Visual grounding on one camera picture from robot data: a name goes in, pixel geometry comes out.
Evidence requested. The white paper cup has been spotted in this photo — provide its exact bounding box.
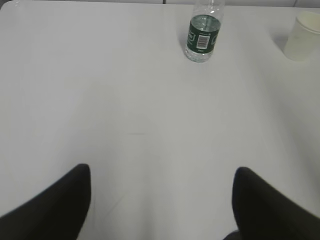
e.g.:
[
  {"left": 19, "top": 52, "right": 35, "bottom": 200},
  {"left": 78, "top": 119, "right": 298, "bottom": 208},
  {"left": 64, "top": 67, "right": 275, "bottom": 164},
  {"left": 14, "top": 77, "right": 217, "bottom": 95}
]
[{"left": 283, "top": 11, "right": 320, "bottom": 61}]

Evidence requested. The clear plastic water bottle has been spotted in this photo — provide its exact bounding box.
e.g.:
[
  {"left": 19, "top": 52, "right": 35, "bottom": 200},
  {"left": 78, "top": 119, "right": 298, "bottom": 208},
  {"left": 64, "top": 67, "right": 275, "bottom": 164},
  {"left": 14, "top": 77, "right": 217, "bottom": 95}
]
[{"left": 185, "top": 0, "right": 225, "bottom": 63}]

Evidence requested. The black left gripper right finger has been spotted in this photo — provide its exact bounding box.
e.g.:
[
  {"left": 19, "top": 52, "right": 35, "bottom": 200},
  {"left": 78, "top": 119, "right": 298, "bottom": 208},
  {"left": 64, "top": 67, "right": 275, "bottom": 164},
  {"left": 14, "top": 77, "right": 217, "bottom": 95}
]
[{"left": 225, "top": 166, "right": 320, "bottom": 240}]

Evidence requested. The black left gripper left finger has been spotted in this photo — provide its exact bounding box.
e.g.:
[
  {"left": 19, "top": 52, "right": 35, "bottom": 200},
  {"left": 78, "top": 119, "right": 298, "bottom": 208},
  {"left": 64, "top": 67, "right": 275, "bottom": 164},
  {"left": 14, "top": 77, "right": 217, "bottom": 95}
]
[{"left": 0, "top": 163, "right": 91, "bottom": 240}]

